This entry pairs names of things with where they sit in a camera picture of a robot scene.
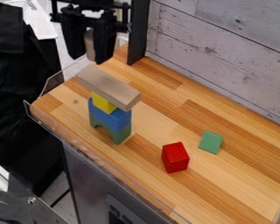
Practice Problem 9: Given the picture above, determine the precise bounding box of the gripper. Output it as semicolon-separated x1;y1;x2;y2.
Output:
48;0;133;66

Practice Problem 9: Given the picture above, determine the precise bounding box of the beige flat plank block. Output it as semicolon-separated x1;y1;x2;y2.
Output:
74;64;143;113

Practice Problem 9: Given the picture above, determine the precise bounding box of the white paper sheet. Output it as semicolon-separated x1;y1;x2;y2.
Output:
10;0;59;41

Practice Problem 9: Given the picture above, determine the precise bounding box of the yellow cube block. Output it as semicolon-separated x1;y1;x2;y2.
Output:
89;91;119;116

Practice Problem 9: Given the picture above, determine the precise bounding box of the blue block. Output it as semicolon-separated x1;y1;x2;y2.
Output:
87;97;133;133

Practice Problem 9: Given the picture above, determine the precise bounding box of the black cloth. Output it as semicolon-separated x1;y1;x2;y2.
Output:
0;1;66;197

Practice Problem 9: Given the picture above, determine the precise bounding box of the green arch block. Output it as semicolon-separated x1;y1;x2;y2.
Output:
88;113;133;145

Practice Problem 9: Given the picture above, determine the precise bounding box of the red cube block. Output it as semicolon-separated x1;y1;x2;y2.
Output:
159;141;192;175

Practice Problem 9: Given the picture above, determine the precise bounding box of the green flat square block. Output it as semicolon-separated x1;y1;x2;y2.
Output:
197;129;226;156

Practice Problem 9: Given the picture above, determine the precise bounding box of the grey metal plate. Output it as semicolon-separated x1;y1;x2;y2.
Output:
0;189;70;224

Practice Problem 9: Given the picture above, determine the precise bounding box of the black post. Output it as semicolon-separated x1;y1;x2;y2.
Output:
125;0;152;67

